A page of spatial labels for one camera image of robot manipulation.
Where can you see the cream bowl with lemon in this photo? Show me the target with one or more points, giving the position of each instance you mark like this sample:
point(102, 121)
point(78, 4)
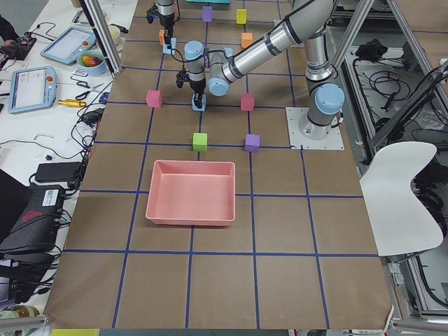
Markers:
point(115, 34)

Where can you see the purple block left side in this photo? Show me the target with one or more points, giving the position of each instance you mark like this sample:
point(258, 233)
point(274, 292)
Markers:
point(252, 143)

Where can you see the light blue block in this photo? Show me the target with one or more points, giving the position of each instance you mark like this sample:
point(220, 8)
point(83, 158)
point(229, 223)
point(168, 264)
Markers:
point(200, 109)
point(172, 47)

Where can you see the red block near base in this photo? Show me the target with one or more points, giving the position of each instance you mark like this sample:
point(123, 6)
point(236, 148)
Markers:
point(247, 102)

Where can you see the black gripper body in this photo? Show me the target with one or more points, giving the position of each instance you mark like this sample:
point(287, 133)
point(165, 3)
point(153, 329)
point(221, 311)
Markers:
point(197, 86)
point(166, 22)

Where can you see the purple block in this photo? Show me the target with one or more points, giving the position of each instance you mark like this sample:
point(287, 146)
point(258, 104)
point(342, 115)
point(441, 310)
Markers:
point(252, 143)
point(207, 14)

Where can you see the pink plastic bin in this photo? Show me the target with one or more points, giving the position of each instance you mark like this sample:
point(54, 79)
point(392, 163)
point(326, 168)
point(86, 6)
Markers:
point(184, 192)

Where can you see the black power adapter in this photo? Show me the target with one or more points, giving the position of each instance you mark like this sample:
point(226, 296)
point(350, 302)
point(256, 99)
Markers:
point(57, 172)

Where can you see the person at desk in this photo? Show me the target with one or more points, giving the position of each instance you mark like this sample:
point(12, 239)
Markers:
point(13, 47)

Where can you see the scissors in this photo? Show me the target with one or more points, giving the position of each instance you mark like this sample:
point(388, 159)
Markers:
point(88, 89)

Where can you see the green foam block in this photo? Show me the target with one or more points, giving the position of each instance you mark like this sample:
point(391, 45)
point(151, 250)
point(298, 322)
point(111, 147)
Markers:
point(200, 142)

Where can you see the orange block near base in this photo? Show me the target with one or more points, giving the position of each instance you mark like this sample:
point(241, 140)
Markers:
point(246, 39)

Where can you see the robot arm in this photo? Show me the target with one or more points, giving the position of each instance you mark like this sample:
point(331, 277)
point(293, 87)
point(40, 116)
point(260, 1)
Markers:
point(165, 9)
point(217, 69)

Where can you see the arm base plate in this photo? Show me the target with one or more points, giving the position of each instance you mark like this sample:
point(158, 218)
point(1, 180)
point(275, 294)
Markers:
point(307, 136)

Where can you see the far teach pendant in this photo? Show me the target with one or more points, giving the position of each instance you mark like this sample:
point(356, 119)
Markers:
point(69, 45)

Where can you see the yellow foam block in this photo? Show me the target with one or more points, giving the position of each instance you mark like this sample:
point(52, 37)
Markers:
point(241, 16)

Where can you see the near teach pendant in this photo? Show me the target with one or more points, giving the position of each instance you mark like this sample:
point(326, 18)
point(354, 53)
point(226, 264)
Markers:
point(32, 89)

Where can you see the purple block right side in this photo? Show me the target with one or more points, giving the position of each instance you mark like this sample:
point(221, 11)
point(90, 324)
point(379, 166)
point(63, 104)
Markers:
point(207, 14)

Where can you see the gold metal cylinder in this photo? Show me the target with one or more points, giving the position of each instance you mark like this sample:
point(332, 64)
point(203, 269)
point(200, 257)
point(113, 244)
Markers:
point(72, 103)

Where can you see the cyan plastic bin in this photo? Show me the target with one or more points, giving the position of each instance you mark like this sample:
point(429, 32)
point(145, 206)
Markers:
point(210, 1)

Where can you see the orange block front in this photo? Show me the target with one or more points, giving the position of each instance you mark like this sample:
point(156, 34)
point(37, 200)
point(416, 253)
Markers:
point(161, 37)

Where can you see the teach pendant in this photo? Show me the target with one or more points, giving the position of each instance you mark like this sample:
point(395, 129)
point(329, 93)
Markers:
point(32, 89)
point(69, 45)

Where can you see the white chair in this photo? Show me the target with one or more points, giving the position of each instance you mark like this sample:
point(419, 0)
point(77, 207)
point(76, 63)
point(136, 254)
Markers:
point(400, 222)

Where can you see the green bowl with fruit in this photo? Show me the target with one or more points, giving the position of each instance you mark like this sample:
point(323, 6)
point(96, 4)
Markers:
point(92, 62)

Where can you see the red block left front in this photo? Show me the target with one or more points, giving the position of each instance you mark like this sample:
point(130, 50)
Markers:
point(154, 98)

